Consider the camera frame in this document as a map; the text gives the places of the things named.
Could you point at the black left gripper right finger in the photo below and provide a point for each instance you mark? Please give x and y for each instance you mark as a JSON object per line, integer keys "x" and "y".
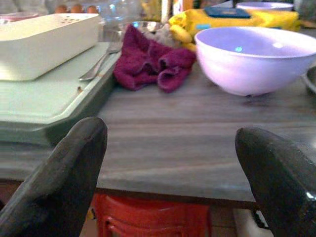
{"x": 284, "y": 187}

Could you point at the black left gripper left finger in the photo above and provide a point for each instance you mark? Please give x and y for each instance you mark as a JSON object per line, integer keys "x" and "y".
{"x": 56, "y": 187}

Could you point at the pale green tray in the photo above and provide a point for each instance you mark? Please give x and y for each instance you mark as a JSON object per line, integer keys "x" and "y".
{"x": 37, "y": 103}

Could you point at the red plastic stool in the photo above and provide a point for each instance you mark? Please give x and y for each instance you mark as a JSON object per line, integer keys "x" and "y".
{"x": 148, "y": 217}

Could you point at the lilac plastic bowl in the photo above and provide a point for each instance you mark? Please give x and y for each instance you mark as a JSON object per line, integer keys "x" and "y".
{"x": 264, "y": 6}
{"x": 251, "y": 64}

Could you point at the steel cutlery piece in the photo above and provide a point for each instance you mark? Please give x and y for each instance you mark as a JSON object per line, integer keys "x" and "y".
{"x": 98, "y": 65}

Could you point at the white plastic scoop container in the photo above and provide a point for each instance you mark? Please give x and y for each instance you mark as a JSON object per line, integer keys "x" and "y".
{"x": 44, "y": 44}

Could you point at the maroon cloth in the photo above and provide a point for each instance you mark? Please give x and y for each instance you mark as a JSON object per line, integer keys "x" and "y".
{"x": 143, "y": 66}

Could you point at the yellow kitchen towel pack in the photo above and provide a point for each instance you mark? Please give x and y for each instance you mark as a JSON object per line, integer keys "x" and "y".
{"x": 266, "y": 19}

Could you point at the clear plastic container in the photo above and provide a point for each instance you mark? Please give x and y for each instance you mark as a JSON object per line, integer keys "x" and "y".
{"x": 116, "y": 19}

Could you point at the brown egg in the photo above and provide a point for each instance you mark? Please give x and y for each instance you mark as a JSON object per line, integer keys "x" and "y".
{"x": 61, "y": 9}
{"x": 77, "y": 9}
{"x": 92, "y": 9}

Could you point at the small steel bowl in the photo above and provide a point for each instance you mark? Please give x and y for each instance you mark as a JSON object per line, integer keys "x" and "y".
{"x": 148, "y": 27}

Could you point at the orange sauce bottle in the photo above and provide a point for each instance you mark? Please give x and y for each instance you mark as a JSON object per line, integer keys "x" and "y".
{"x": 184, "y": 6}

